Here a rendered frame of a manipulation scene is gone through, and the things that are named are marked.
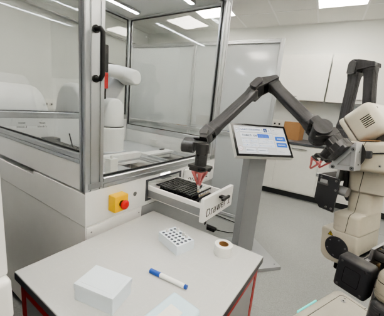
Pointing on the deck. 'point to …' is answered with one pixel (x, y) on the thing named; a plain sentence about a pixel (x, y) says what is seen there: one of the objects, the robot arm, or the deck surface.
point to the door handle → (100, 52)
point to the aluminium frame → (98, 118)
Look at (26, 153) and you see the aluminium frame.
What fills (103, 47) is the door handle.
